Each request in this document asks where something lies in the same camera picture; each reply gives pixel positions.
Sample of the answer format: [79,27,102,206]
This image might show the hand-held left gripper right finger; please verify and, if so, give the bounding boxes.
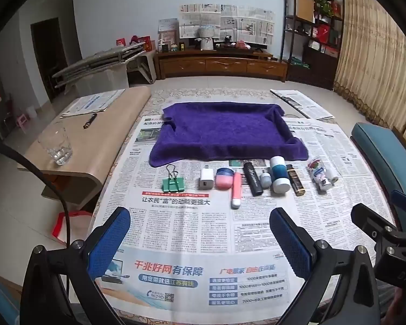
[270,207,388,325]

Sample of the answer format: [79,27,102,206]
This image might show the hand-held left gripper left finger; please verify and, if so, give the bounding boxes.
[18,206,132,325]

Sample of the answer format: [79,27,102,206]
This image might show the brown and gold bottle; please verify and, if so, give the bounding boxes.
[286,164,306,196]

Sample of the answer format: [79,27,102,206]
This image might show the blue and white deodorant stick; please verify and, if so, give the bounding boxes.
[269,156,290,195]

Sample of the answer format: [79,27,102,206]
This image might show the small printed squeeze tube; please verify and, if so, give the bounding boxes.
[307,157,339,192]

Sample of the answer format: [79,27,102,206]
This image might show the black tube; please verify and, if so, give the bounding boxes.
[243,162,264,197]

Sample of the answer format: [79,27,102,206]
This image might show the pink lip balm tube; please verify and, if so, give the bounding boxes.
[231,171,242,209]

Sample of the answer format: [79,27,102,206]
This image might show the green binder clip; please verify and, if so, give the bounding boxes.
[161,164,186,193]

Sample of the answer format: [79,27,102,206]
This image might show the pink jar with blue lid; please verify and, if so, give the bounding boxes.
[215,167,233,191]

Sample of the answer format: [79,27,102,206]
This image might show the white charger adapter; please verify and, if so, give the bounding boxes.
[199,166,216,191]

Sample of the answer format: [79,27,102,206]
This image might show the blue cushioned chair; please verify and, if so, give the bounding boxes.
[350,122,406,210]

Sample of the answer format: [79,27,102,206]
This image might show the newspaper sheet with bold headline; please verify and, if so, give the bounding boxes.
[281,117,398,231]

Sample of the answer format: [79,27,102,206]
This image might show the newspaper sheet with blue advert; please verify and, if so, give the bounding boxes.
[91,118,369,317]

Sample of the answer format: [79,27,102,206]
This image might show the beige side table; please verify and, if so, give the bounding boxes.
[17,86,152,217]

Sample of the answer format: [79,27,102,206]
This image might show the clear drinking glass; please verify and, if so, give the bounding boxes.
[37,121,73,166]

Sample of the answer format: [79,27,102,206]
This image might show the purple towel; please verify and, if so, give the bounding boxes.
[149,102,308,169]

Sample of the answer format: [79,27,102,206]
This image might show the folded newspaper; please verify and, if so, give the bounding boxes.
[270,89,335,121]

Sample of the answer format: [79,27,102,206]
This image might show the printed paper sheet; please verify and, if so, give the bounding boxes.
[60,89,126,119]

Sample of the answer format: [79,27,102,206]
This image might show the beige curtain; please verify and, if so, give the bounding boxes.
[333,0,406,132]

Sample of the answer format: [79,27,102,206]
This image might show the translucent storage box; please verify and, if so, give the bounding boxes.
[75,63,128,97]

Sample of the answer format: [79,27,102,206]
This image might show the dark display shelf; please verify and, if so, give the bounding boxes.
[281,0,346,90]

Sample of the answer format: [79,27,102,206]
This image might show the grey folded table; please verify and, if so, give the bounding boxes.
[52,42,146,89]

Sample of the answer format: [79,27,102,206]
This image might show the wooden television cabinet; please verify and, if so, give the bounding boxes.
[155,49,289,82]

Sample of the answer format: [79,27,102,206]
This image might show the red shelf bag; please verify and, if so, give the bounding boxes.
[316,24,330,43]

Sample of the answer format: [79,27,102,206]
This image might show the cardboard box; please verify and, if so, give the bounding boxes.
[296,0,315,21]

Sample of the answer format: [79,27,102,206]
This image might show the paper poster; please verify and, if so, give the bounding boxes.
[158,18,179,32]

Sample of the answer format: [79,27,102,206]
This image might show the black cable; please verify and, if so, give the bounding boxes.
[0,138,71,298]

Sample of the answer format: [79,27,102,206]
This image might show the newspaper taped on wall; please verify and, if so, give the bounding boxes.
[220,6,276,45]
[179,4,221,39]

